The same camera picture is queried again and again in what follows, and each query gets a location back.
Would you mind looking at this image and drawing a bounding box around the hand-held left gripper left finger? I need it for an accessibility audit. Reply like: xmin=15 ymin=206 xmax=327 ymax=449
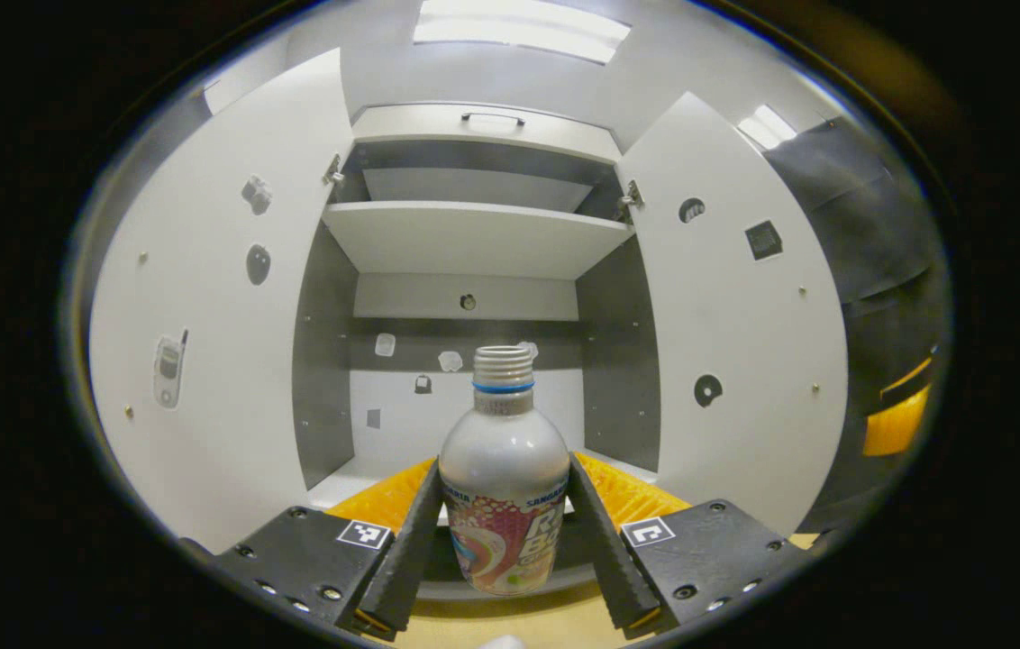
xmin=177 ymin=457 xmax=446 ymax=643

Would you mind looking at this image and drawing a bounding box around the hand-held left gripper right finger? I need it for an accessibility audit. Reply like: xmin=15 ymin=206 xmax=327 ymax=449
xmin=567 ymin=450 xmax=817 ymax=642

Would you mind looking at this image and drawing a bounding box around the silver bottle with pink label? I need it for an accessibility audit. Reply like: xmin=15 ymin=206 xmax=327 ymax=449
xmin=438 ymin=345 xmax=572 ymax=598

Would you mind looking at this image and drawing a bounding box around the white cabinet door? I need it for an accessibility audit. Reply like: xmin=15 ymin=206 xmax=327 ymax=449
xmin=88 ymin=48 xmax=356 ymax=555
xmin=615 ymin=90 xmax=850 ymax=537

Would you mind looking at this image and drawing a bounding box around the white cabinet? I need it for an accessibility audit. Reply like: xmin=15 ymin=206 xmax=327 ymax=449
xmin=292 ymin=102 xmax=662 ymax=602

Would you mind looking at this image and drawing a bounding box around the black backdrop cloth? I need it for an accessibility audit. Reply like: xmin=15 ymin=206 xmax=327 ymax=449
xmin=762 ymin=115 xmax=954 ymax=533

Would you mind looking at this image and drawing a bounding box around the ceiling light panel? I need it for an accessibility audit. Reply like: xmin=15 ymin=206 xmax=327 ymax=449
xmin=411 ymin=0 xmax=633 ymax=64
xmin=737 ymin=104 xmax=797 ymax=150

